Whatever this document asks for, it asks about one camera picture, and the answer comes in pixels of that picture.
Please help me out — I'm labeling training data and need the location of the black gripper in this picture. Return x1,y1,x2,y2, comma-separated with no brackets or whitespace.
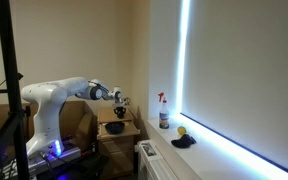
112,99,128,118

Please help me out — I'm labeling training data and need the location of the black bowl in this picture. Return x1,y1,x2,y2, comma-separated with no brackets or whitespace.
104,121,126,135

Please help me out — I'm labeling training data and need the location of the light wooden nightstand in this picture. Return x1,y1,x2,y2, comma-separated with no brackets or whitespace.
96,106,142,178

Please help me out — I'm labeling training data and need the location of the spray bottle with red trigger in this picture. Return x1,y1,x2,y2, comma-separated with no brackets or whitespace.
157,92,171,130

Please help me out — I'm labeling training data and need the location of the brown leather sofa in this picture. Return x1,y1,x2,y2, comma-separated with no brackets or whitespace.
0,100,99,158

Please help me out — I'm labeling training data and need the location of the printed leaflet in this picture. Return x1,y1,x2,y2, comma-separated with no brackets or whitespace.
141,142,159,158

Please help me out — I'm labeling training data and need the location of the white radiator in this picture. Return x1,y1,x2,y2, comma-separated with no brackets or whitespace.
134,139,180,180

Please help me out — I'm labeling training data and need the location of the yellow ball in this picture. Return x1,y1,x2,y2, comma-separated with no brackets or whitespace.
177,125,188,136

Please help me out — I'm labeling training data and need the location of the dark blue cloth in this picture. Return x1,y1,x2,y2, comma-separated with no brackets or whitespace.
170,133,197,149

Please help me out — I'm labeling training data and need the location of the grey window roller blind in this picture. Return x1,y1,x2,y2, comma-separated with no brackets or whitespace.
180,0,288,178

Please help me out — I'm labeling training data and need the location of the red handled clamp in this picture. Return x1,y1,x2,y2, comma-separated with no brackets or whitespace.
79,142,98,157

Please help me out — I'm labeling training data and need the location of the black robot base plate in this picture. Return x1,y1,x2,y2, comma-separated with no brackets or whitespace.
0,145,84,180

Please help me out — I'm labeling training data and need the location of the black camera stand pole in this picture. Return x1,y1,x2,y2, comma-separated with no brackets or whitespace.
0,0,31,180

